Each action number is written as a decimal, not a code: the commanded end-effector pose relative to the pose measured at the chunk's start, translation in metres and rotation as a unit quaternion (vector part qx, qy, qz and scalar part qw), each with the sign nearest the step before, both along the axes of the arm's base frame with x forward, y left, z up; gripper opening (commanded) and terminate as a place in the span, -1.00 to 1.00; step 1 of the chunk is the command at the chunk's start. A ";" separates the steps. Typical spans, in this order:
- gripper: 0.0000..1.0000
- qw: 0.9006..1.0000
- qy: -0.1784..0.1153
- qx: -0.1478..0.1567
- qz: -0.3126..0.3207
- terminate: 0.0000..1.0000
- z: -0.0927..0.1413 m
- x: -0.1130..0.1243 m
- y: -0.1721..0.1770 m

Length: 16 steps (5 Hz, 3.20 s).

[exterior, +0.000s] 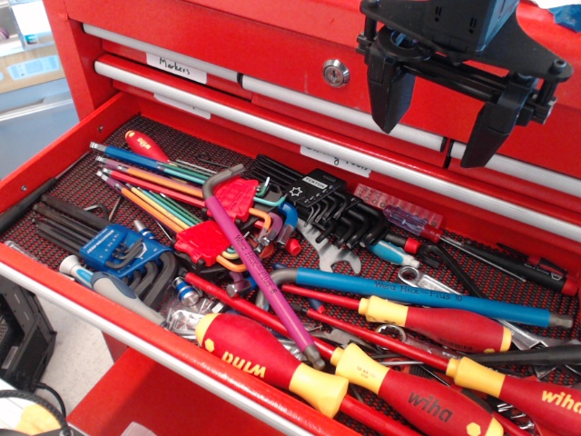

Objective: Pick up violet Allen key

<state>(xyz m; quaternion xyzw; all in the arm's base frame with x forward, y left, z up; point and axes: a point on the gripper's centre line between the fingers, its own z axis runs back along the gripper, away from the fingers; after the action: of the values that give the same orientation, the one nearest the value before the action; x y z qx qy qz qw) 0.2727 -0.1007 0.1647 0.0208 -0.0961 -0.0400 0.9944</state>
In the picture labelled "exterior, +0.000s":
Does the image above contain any red yellow screwdriver middle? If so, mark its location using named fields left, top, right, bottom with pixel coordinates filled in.
left=282, top=284, right=512, bottom=353

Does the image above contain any white handwritten drawer label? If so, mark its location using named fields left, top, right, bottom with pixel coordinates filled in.
left=300, top=146, right=372, bottom=178

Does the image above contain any clear purple handle screwdriver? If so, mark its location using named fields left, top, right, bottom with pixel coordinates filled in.
left=383, top=205, right=526, bottom=282

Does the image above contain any open red drawer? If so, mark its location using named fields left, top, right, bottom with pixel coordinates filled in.
left=0, top=92, right=581, bottom=436

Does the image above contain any big red yellow Wiha screwdriver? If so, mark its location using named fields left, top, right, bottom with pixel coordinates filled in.
left=195, top=313, right=349, bottom=418

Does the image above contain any small red Wiha screwdriver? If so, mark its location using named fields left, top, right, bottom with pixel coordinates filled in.
left=124, top=130, right=203, bottom=171

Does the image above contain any red yellow Wiha screwdriver front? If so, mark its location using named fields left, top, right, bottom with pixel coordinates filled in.
left=330, top=343, right=504, bottom=435

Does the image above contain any grey blue screwdriver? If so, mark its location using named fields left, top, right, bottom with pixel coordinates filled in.
left=59, top=255, right=166, bottom=326

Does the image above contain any black device on floor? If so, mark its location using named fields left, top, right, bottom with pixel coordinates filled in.
left=1, top=277, right=56, bottom=391

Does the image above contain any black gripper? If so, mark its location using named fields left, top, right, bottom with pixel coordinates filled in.
left=358, top=1, right=573, bottom=168

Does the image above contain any silver ring spanner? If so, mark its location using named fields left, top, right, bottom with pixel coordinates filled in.
left=397, top=265, right=461, bottom=294

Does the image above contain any lower red hex key holder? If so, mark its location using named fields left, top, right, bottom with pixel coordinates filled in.
left=174, top=221, right=231, bottom=266

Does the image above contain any violet Allen key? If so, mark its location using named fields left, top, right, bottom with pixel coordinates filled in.
left=202, top=164, right=325, bottom=370

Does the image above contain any silver drawer lock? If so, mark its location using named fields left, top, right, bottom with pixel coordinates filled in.
left=322, top=59, right=350, bottom=87

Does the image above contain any red hex key holder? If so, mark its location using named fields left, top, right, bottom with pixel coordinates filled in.
left=174, top=221, right=231, bottom=266
left=214, top=176, right=259, bottom=222

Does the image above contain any large blue Allen key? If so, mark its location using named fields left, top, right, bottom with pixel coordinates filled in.
left=271, top=268, right=574, bottom=329

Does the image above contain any blue long hex key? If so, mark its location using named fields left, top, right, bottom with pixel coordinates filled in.
left=90, top=142, right=168, bottom=170

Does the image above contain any red yellow screwdriver right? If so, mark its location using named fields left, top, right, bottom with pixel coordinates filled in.
left=304, top=307, right=581, bottom=431

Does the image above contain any white blue small screwdriver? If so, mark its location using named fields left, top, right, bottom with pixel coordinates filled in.
left=367, top=241, right=419, bottom=268

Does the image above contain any silver open-end wrench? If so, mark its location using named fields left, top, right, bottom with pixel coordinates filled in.
left=296, top=219, right=362, bottom=274

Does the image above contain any blue hex key holder set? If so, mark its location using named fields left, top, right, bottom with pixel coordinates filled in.
left=33, top=194, right=178, bottom=309

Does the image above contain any upper red hex key holder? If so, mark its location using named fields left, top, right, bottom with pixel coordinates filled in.
left=214, top=176, right=259, bottom=222

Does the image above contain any black Tekton key holder set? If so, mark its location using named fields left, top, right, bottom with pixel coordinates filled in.
left=245, top=154, right=389, bottom=248

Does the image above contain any red black pen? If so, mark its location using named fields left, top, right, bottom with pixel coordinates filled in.
left=403, top=238, right=580, bottom=297

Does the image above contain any white Markers label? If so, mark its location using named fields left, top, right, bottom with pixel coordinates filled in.
left=146, top=53, right=207, bottom=84

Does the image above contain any red tool chest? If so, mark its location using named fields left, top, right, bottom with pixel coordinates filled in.
left=43, top=0, right=581, bottom=436

